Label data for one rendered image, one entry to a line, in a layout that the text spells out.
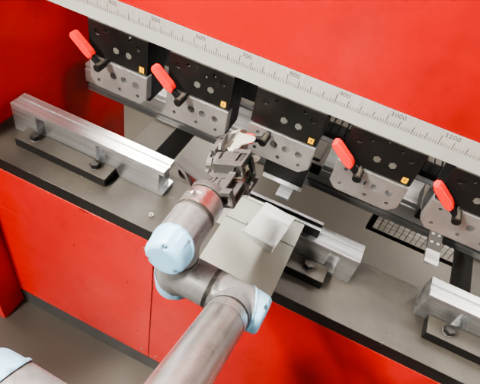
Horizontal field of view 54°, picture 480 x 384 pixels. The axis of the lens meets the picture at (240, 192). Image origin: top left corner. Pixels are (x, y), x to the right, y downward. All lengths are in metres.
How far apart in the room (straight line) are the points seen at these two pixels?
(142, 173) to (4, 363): 0.81
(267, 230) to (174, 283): 0.36
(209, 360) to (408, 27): 0.59
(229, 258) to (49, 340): 1.18
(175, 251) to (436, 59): 0.52
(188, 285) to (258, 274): 0.26
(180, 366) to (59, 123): 0.92
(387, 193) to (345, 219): 1.63
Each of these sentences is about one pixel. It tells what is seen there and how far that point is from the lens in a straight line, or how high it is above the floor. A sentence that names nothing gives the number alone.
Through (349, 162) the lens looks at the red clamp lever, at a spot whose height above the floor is 1.29.
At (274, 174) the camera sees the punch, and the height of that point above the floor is 1.11.
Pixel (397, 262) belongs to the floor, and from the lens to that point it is 2.58.
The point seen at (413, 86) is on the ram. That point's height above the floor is 1.46.
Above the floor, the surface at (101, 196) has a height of 0.87.
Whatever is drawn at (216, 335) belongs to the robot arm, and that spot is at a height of 1.23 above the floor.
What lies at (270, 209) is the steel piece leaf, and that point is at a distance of 1.17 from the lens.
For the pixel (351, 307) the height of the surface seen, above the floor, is 0.88.
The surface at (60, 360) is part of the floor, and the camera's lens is 2.05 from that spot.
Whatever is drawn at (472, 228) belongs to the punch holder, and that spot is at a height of 1.22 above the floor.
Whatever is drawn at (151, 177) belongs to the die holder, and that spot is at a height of 0.93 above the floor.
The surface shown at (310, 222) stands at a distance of 1.19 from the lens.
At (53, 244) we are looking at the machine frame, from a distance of 1.62.
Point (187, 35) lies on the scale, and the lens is 0.97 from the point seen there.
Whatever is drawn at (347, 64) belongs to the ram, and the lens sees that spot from 0.87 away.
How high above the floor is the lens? 1.86
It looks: 47 degrees down
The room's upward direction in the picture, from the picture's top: 14 degrees clockwise
